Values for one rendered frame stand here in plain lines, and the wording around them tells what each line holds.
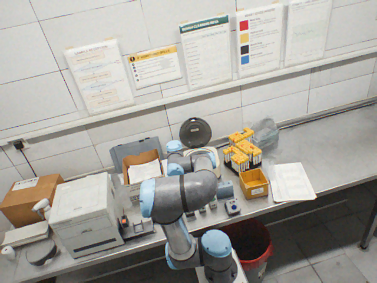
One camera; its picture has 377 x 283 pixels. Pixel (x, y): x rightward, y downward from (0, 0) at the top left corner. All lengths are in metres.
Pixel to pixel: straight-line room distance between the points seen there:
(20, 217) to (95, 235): 0.61
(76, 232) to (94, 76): 0.84
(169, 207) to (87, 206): 0.67
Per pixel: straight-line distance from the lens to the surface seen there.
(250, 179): 1.71
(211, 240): 1.17
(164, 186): 0.82
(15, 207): 1.92
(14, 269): 1.83
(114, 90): 1.72
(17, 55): 1.74
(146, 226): 1.56
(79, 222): 1.45
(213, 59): 1.75
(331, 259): 2.52
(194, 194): 0.80
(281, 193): 1.66
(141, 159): 1.91
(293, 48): 1.96
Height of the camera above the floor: 2.10
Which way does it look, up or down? 35 degrees down
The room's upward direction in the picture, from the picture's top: 11 degrees counter-clockwise
